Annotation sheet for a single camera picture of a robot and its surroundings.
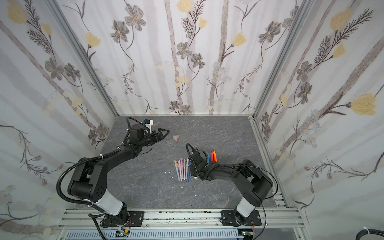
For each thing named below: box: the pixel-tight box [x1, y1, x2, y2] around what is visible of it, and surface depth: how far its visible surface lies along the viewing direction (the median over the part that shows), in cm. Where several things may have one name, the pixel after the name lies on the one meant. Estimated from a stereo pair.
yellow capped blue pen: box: [174, 160, 181, 182], surface depth 94 cm
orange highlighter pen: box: [213, 149, 218, 163], surface depth 100 cm
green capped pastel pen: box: [183, 158, 187, 181], surface depth 93 cm
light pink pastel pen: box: [177, 159, 182, 182], surface depth 94 cm
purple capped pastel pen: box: [180, 157, 184, 180], surface depth 94 cm
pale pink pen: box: [185, 158, 189, 180], surface depth 94 cm
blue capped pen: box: [187, 161, 192, 183], surface depth 90 cm
